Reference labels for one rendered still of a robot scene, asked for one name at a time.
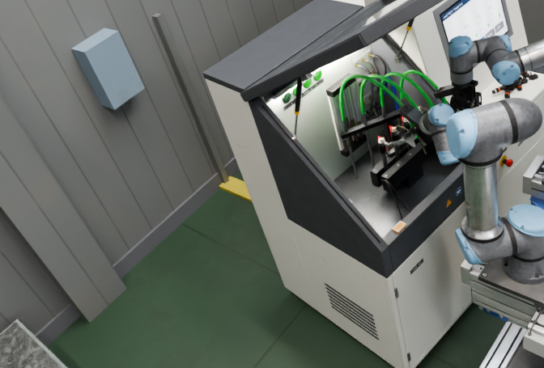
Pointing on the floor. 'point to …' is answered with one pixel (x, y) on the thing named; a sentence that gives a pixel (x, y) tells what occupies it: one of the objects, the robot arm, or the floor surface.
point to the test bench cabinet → (356, 298)
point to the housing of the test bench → (286, 251)
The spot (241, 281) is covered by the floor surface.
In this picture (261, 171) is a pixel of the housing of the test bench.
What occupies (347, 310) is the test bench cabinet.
